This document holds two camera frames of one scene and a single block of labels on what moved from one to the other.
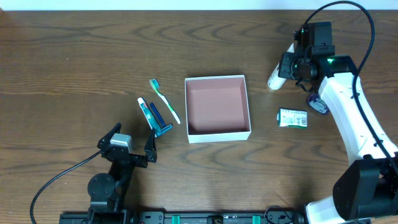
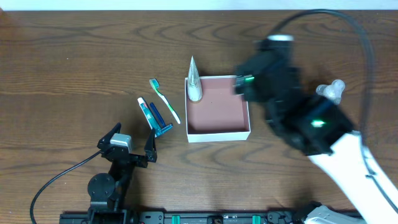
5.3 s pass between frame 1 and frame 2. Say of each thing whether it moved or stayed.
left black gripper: stayed
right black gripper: moved
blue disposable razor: stayed
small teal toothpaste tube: stayed
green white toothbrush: stayed
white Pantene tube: moved
